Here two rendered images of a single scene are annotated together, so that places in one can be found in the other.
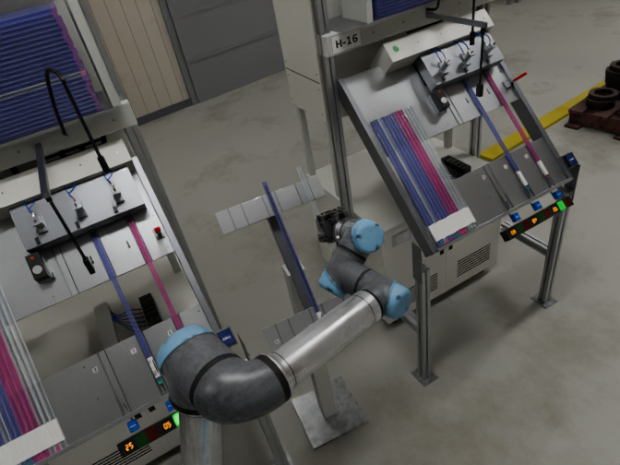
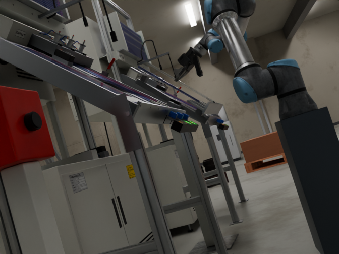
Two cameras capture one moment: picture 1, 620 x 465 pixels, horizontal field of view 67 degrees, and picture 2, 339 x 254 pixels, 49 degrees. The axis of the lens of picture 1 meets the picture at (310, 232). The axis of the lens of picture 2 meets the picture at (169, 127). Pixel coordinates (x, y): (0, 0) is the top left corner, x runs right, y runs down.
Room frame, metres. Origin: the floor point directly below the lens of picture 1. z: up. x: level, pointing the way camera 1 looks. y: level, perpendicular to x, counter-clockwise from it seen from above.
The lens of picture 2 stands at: (-0.08, 1.81, 0.54)
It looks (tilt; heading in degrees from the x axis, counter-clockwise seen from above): 4 degrees up; 306
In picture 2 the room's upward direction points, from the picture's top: 17 degrees counter-clockwise
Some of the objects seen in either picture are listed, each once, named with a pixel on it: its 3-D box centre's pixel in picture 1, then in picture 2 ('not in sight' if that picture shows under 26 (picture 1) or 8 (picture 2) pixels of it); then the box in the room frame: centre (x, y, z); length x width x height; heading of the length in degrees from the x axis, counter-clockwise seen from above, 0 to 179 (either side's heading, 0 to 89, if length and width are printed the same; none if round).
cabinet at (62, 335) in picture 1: (131, 359); (56, 248); (1.37, 0.86, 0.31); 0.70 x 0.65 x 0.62; 112
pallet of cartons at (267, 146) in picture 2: not in sight; (287, 144); (1.87, -3.51, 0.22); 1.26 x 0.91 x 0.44; 18
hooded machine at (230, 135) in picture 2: not in sight; (221, 134); (4.30, -6.16, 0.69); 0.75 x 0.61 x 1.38; 118
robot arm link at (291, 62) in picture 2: not in sight; (284, 76); (0.40, 0.29, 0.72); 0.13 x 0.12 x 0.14; 37
